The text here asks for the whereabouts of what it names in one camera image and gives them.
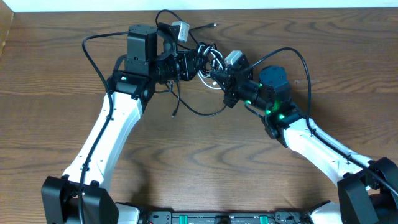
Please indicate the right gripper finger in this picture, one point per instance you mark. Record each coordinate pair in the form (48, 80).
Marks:
(220, 64)
(222, 78)

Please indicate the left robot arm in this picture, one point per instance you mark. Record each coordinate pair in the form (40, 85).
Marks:
(81, 194)

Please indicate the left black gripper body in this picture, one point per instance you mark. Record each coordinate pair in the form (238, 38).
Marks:
(189, 65)

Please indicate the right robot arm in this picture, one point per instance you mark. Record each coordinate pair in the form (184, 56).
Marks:
(367, 189)

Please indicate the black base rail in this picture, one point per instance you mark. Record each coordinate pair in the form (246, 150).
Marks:
(217, 217)

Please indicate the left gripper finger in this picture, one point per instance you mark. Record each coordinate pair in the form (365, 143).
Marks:
(201, 68)
(200, 58)

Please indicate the cardboard panel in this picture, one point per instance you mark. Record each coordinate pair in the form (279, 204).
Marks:
(6, 19)

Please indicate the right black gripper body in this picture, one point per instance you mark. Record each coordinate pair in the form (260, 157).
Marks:
(232, 94)

